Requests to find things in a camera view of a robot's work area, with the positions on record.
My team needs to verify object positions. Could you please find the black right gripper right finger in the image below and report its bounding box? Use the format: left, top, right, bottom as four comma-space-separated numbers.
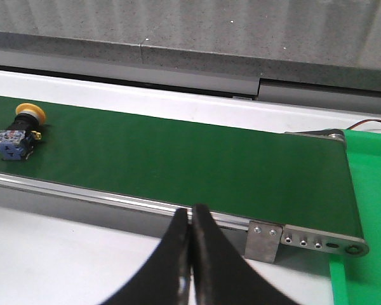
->
192, 204, 296, 304

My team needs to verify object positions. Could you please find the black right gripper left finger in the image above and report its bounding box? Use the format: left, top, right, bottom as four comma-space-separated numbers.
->
103, 208, 191, 304

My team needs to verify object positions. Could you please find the yellow push button switch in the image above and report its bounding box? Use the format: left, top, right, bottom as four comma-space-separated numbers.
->
0, 103, 46, 161

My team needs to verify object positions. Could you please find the green conveyor belt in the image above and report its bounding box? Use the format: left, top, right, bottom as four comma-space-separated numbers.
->
0, 102, 364, 238

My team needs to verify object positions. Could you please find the bright green plastic tray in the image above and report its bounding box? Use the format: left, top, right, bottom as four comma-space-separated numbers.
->
330, 130, 381, 304

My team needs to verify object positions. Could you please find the grey cabinet panel under counter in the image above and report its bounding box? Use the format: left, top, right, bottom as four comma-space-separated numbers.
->
0, 50, 381, 114

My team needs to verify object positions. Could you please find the grey stone counter slab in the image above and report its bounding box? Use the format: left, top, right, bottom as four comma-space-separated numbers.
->
0, 1, 381, 92

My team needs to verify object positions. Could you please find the metal conveyor end bracket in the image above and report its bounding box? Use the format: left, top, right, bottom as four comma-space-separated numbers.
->
244, 220, 370, 263

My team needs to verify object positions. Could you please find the aluminium conveyor side rail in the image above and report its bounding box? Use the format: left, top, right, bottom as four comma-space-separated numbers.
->
0, 170, 251, 233

